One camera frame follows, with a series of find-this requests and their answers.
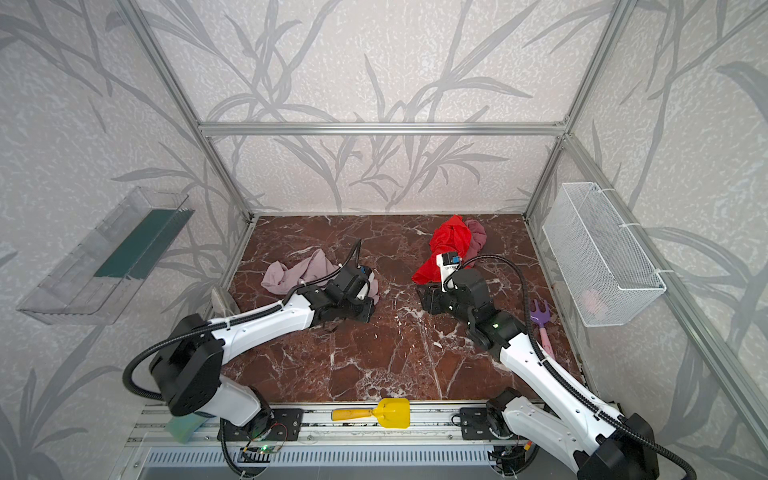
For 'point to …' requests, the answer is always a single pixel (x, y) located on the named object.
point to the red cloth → (451, 236)
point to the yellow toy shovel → (391, 413)
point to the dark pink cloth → (478, 239)
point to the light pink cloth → (279, 277)
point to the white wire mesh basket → (609, 273)
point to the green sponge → (182, 428)
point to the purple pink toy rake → (542, 316)
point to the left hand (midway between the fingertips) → (376, 300)
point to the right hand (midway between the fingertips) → (424, 277)
